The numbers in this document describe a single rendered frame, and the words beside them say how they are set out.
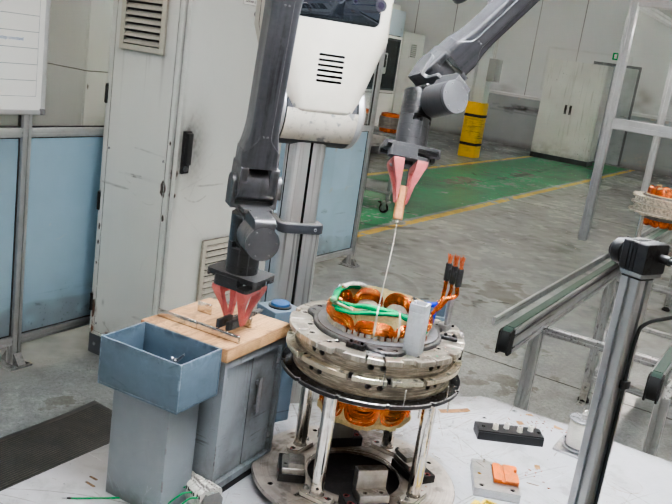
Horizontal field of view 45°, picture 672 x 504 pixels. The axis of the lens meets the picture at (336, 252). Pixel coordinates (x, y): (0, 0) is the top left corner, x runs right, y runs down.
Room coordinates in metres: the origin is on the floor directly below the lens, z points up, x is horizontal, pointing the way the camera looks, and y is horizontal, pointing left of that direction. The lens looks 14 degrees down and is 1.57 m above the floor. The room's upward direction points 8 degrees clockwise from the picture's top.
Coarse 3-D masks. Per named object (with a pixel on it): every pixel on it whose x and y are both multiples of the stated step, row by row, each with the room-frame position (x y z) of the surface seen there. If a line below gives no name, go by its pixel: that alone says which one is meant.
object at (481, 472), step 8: (472, 464) 1.51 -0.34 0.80; (480, 464) 1.52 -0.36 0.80; (488, 464) 1.52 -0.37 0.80; (472, 472) 1.49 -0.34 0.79; (480, 472) 1.49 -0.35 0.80; (488, 472) 1.49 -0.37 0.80; (472, 480) 1.47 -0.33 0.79; (480, 480) 1.45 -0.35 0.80; (488, 480) 1.46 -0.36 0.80; (472, 488) 1.45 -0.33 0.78; (480, 488) 1.42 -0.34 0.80; (488, 488) 1.43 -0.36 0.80; (496, 488) 1.43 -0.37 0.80; (504, 488) 1.44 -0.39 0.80; (512, 488) 1.44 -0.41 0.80; (480, 496) 1.42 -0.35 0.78; (488, 496) 1.42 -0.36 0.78; (496, 496) 1.42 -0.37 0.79; (504, 496) 1.42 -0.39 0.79; (512, 496) 1.42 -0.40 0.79; (520, 496) 1.42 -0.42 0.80
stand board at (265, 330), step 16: (192, 304) 1.47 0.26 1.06; (144, 320) 1.35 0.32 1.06; (160, 320) 1.36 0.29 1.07; (208, 320) 1.40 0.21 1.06; (256, 320) 1.43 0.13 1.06; (272, 320) 1.45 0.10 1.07; (192, 336) 1.31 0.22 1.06; (208, 336) 1.32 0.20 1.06; (240, 336) 1.34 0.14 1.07; (256, 336) 1.35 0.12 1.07; (272, 336) 1.39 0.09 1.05; (224, 352) 1.27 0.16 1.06; (240, 352) 1.30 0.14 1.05
